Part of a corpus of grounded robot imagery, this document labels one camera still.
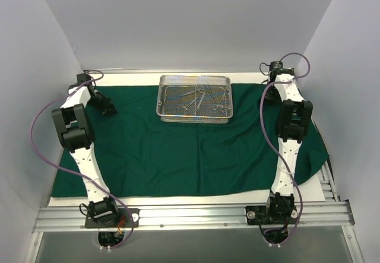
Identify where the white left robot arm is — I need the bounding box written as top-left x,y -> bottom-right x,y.
52,71 -> 120,227

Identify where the back aluminium frame rail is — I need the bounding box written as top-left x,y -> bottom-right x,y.
94,68 -> 261,74

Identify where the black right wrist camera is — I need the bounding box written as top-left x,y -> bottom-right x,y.
269,61 -> 294,75

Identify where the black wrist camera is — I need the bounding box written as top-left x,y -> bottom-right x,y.
76,73 -> 93,87
269,61 -> 294,75

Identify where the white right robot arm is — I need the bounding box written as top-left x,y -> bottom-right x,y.
263,61 -> 313,224

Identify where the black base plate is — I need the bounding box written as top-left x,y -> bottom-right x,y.
84,208 -> 140,229
245,205 -> 298,225

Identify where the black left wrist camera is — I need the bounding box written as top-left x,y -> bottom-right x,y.
76,73 -> 93,87

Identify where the front aluminium frame rail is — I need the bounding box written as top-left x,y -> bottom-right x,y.
33,202 -> 354,232

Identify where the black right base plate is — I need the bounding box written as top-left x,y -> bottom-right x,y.
245,205 -> 298,225

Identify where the silver wire mesh tray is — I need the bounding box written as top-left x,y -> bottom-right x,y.
156,75 -> 233,124

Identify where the steel forceps left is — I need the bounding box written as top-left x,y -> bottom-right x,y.
177,89 -> 205,115

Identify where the steel scalpel handle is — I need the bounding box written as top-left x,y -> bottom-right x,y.
180,88 -> 205,109

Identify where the green surgical cloth kit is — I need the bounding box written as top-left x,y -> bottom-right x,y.
50,83 -> 332,198

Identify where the steel scissors right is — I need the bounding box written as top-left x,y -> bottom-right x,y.
207,86 -> 227,113

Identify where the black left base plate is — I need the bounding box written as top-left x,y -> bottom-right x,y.
84,208 -> 140,229

